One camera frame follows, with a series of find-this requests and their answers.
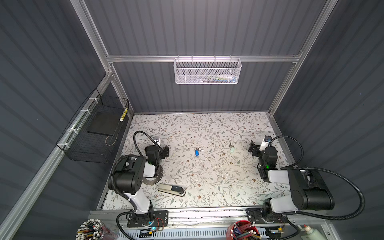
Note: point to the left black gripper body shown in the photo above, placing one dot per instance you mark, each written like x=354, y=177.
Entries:
x=163, y=151

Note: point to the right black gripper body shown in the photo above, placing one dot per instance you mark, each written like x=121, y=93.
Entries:
x=256, y=149

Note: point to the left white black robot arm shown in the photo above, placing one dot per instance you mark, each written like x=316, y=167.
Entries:
x=131, y=171

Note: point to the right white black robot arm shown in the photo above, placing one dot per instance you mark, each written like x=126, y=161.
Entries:
x=308, y=190

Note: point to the grey black stapler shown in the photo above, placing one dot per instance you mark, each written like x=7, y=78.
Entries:
x=172, y=189

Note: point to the yellow marker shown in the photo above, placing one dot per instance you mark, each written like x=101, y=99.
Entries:
x=123, y=115

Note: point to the black foam pad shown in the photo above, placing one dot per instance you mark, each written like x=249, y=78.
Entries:
x=105, y=124

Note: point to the red pencil cup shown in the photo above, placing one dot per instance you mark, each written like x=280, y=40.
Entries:
x=243, y=230

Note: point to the white glue bottle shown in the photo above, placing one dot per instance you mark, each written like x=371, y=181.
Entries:
x=310, y=233

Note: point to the clear pencil jar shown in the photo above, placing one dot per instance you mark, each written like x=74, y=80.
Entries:
x=95, y=229

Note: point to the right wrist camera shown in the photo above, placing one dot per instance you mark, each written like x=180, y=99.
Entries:
x=265, y=143

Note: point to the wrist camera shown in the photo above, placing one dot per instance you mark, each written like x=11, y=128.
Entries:
x=157, y=140
x=265, y=143

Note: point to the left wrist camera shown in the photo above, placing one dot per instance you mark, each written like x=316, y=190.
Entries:
x=157, y=140

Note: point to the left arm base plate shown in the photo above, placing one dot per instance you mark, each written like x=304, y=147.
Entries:
x=151, y=219

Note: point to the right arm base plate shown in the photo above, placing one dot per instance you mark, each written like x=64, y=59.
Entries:
x=260, y=216

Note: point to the black wire basket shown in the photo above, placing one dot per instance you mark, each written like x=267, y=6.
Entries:
x=79, y=145

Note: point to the white wire mesh basket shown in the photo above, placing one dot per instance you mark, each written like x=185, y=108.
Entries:
x=207, y=71

